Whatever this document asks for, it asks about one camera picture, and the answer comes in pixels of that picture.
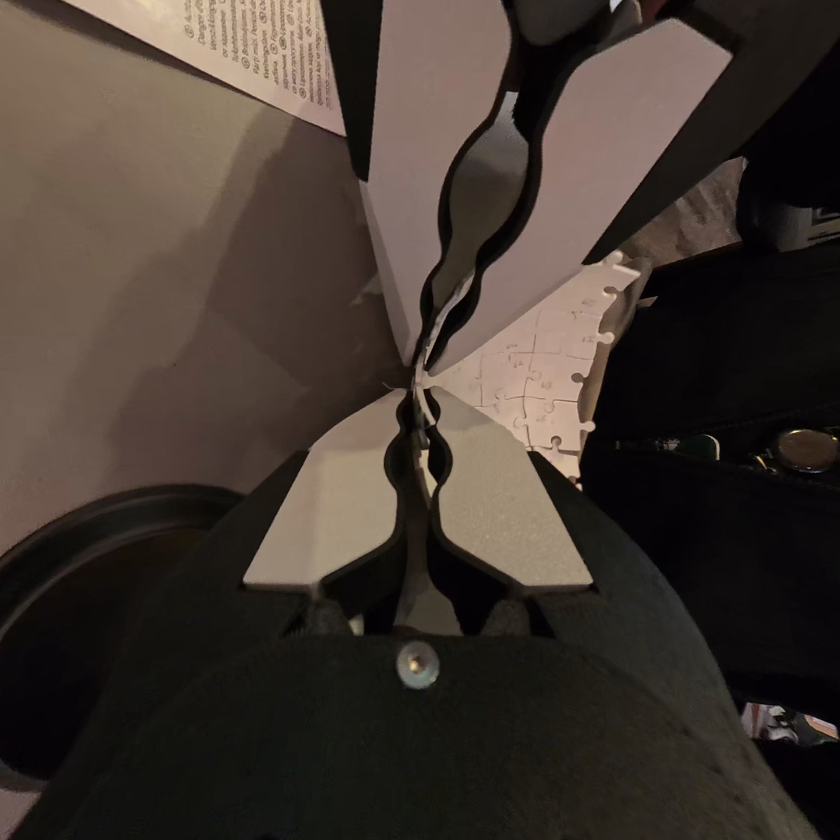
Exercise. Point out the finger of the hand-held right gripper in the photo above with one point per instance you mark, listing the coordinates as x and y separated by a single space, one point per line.
590 184
420 164

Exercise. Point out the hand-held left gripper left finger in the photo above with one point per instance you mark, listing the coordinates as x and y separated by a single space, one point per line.
328 505

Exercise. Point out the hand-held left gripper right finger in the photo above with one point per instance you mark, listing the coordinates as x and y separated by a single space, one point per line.
512 518

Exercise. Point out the white curved puzzle ball section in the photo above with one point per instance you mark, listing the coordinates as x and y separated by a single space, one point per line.
544 387

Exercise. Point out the white printed instruction sheet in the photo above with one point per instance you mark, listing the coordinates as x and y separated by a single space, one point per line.
262 52

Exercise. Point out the black bag with metal items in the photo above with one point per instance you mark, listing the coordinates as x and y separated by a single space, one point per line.
722 459

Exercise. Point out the black round tray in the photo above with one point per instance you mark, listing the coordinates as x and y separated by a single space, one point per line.
85 630

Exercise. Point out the round metal watch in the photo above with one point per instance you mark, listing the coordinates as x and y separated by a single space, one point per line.
806 449

